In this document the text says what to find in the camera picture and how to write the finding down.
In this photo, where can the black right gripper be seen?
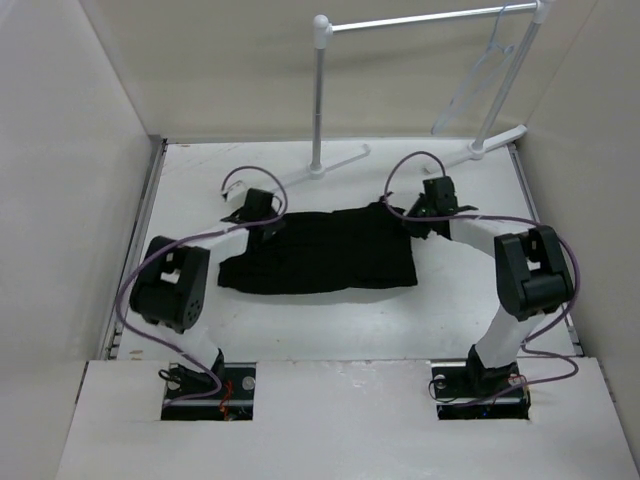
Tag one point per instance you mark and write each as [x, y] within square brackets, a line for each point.
[414, 230]

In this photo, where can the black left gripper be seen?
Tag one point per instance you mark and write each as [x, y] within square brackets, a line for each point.
[271, 229]

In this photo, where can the black trousers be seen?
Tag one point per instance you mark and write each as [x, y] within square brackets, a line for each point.
[323, 252]

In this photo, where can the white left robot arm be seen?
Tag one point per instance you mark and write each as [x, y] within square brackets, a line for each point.
[168, 292]

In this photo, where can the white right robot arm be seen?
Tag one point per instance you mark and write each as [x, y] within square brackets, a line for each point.
[531, 274]

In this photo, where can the light blue clothes hanger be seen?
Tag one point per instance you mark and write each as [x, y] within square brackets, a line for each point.
[480, 77]

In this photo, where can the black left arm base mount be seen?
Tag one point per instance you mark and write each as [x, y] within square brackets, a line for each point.
[189, 397]

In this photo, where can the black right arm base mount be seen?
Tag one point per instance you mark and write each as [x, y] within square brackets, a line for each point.
[457, 397]

